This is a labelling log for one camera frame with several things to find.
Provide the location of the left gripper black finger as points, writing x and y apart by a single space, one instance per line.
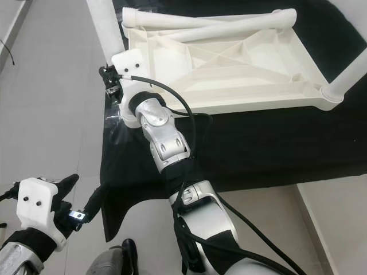
67 184
95 203

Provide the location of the white plastic table leg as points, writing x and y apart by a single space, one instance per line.
149 18
229 28
347 77
106 28

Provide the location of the clear plastic sheet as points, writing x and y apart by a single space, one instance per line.
110 119

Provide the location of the cream plastic table top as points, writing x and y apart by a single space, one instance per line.
241 69

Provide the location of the black tablecloth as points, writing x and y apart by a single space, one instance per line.
264 149

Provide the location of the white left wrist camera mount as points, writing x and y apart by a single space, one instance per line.
37 203

